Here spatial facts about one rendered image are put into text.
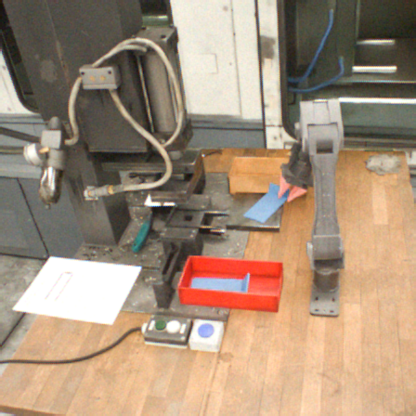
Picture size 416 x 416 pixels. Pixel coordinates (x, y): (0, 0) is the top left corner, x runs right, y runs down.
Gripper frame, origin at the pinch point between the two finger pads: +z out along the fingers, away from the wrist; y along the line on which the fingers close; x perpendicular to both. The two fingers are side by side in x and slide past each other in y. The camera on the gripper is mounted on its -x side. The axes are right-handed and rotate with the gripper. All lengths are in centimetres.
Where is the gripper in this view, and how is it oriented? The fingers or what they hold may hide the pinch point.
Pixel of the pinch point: (284, 197)
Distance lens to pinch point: 155.5
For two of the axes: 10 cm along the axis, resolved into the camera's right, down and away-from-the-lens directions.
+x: -0.1, 5.6, -8.3
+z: -3.7, 7.6, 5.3
